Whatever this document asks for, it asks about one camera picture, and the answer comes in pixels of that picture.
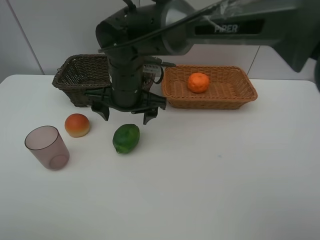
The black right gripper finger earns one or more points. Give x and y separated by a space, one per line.
150 114
102 110

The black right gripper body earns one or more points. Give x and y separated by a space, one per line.
125 92

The green lime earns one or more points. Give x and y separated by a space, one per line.
126 138

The orange mandarin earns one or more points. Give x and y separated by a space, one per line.
198 82

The translucent purple plastic cup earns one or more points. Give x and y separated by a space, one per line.
48 147

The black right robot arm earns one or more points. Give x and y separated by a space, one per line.
135 36

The round orange bread bun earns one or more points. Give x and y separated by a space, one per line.
77 125

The dark brown wicker basket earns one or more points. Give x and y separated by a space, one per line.
88 72

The light orange wicker basket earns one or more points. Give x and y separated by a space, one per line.
229 88

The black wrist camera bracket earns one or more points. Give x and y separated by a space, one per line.
155 65

